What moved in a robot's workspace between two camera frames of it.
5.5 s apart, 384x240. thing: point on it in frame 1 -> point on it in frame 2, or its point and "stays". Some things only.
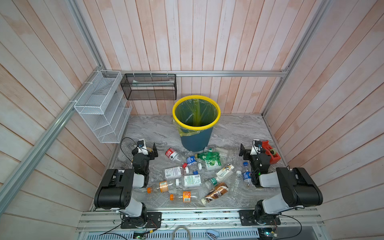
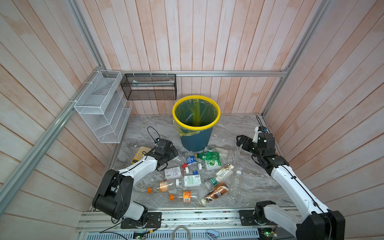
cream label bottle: (223, 172) stays
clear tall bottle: (236, 188) stays
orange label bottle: (164, 187) stays
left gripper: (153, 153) -> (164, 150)
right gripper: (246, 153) -> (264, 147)
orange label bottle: (183, 196) stays
